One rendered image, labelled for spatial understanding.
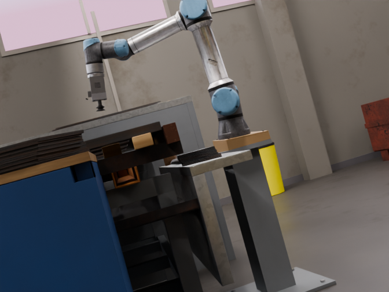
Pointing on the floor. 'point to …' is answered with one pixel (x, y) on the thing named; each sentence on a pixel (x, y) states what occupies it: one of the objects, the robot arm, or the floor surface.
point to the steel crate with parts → (378, 125)
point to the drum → (271, 168)
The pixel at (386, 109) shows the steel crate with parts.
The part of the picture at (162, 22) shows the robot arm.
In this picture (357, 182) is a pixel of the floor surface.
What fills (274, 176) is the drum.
